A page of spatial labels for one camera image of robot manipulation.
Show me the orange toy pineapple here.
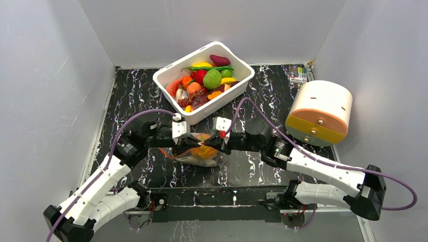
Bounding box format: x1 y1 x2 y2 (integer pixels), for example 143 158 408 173
190 133 218 159

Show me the clear zip top bag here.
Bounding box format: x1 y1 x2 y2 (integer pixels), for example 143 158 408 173
158 145 227 167

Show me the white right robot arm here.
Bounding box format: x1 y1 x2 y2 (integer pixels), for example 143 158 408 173
203 117 386 221

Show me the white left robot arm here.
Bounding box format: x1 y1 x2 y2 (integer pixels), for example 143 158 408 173
43 120 201 241

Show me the white plastic food bin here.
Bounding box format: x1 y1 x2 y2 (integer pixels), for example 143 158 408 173
153 41 255 125

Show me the red toy grape bunch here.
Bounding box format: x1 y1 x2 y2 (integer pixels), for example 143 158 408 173
177 90 205 108

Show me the dark red toy meat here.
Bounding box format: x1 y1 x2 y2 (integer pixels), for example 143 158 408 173
191 94 210 111

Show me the yellow orange toy piece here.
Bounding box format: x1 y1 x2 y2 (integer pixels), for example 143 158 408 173
207 91 222 100

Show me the peach toy fruit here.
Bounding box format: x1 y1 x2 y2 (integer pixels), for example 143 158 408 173
186 82 202 97

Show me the red toy slice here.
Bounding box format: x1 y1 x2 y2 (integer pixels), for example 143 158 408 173
166 78 182 98

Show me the orange toy carrot piece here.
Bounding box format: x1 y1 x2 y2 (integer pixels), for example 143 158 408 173
181 76 194 90

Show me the green toy cabbage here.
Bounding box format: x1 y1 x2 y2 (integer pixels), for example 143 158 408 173
203 70 222 90

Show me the yellow toy banana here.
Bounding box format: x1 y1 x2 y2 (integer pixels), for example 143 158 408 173
221 77 238 85

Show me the red toy tomato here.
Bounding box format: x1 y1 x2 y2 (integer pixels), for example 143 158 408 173
194 70 207 85

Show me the green toy chili pepper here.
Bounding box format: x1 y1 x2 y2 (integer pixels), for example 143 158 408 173
180 66 234 72

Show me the yellow toy lemon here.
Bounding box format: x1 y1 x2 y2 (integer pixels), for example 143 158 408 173
192 62 213 67

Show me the purple toy sweet potato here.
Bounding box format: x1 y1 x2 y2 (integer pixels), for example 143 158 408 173
209 54 231 67

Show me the white cylindrical drum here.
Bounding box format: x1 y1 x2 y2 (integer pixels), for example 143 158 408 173
285 80 353 147

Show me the box of markers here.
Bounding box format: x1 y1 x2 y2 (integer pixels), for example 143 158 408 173
288 62 315 87

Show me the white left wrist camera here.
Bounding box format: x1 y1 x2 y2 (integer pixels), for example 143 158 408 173
172 113 190 144

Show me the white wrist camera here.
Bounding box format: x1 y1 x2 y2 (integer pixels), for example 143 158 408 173
172 113 190 144
213 117 232 144

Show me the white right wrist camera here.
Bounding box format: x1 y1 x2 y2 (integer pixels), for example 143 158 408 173
213 117 232 144

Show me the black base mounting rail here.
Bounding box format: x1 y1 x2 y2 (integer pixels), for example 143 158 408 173
65 183 367 224

